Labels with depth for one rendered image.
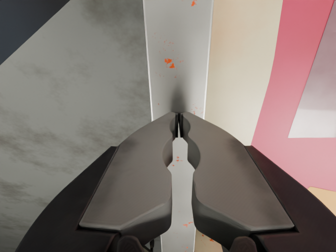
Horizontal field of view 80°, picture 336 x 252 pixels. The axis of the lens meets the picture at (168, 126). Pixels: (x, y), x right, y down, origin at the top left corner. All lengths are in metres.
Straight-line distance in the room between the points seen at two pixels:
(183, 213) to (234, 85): 0.13
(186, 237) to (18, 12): 0.45
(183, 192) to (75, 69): 1.59
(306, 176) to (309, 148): 0.04
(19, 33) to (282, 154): 0.46
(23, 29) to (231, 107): 0.41
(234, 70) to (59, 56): 1.59
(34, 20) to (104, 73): 1.17
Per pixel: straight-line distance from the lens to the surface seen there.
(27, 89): 2.05
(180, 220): 0.22
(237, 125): 0.19
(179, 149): 0.16
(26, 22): 0.51
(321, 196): 0.30
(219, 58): 0.17
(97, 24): 1.49
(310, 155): 0.25
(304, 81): 0.20
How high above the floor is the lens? 1.33
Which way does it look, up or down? 42 degrees down
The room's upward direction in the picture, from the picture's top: 179 degrees counter-clockwise
